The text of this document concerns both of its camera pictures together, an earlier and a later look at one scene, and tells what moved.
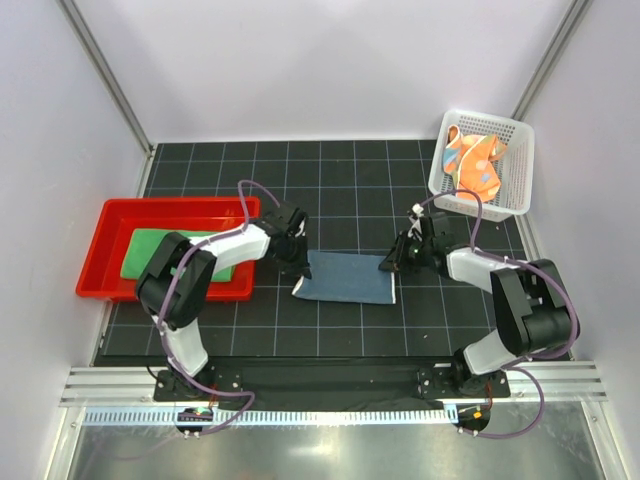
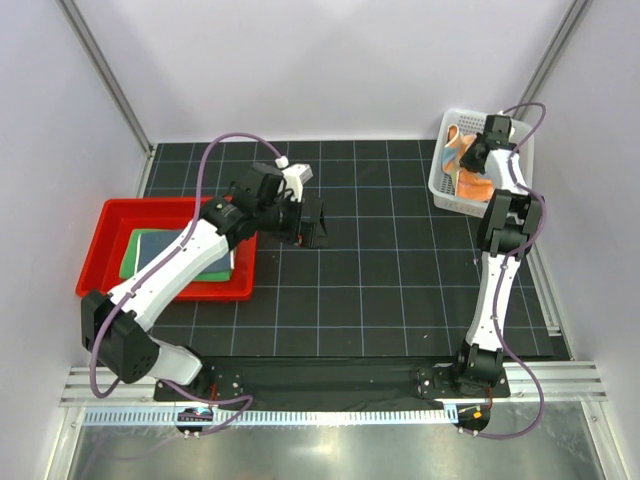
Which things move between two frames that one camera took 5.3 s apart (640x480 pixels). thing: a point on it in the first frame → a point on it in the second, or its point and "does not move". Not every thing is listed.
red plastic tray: [101, 277] does not move
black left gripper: [299, 267] → [311, 234]
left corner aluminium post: [104, 69] does not move
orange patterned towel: [470, 162] does not move
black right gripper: [396, 260] → [465, 158]
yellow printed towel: [347, 276] → [152, 244]
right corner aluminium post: [565, 33] does not move
